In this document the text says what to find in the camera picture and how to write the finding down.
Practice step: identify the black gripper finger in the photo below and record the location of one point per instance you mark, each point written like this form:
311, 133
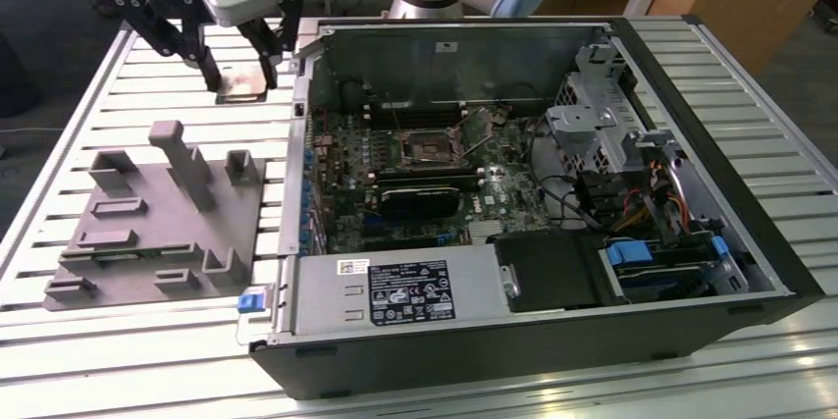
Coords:
291, 12
163, 31

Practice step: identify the silver CPU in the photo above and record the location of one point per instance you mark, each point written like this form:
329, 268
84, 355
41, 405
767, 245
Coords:
241, 80

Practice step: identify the thin metal locking lever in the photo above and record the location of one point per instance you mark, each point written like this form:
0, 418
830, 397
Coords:
395, 112

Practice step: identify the CPU socket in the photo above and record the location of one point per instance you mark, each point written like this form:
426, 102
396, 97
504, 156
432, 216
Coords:
428, 149

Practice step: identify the grey parts rack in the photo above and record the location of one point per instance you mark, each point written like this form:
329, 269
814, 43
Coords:
169, 223

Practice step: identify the black graphics card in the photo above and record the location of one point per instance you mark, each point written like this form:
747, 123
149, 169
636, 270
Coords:
419, 200

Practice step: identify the perforated metal drive cage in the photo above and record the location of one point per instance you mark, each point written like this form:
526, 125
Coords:
576, 117

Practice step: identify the green motherboard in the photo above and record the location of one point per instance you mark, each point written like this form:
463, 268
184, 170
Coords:
510, 193

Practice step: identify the silver finned heatsink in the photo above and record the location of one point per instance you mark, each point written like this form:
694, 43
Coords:
490, 232

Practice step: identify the blue case latch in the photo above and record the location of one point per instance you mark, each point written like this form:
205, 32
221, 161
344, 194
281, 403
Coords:
252, 302

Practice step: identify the silver power supply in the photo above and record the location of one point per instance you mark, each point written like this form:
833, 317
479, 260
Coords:
320, 291

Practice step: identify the hard disk in blue carrier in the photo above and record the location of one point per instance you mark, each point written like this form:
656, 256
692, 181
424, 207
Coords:
628, 252

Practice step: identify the black open PC case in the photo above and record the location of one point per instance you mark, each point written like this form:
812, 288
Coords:
458, 370

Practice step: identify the blue plastic clip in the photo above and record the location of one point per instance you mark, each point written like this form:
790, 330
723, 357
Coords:
719, 246

